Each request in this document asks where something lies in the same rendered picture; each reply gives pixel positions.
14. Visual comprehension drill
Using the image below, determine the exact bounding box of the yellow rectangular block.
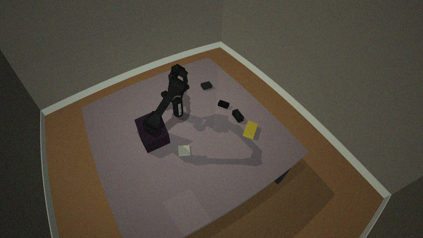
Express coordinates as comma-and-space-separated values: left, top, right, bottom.
243, 121, 258, 139

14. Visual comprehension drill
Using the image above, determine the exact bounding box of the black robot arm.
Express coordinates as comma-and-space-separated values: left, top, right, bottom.
143, 64, 188, 133

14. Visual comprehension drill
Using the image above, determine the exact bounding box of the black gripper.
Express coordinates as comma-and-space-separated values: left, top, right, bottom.
161, 84, 189, 99

